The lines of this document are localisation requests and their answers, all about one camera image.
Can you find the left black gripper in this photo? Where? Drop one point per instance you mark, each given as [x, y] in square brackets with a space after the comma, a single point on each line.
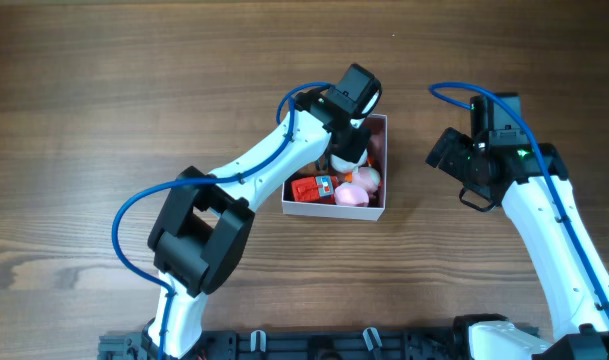
[357, 149]

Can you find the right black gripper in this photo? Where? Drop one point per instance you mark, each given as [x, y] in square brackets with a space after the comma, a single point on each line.
[459, 144]

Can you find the white plush duck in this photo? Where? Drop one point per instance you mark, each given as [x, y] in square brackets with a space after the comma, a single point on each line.
[340, 165]

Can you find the pink pig toy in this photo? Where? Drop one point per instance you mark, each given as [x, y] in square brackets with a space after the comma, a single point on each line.
[357, 188]

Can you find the red toy truck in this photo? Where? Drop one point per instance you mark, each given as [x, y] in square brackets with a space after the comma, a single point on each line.
[315, 189]

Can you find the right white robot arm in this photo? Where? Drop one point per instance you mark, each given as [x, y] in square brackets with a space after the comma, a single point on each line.
[502, 162]

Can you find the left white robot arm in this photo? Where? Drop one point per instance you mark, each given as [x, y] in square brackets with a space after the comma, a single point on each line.
[202, 229]

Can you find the white box pink inside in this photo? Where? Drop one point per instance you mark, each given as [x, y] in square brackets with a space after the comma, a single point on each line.
[378, 149]

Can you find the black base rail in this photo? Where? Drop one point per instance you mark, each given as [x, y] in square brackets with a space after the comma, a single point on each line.
[371, 343]

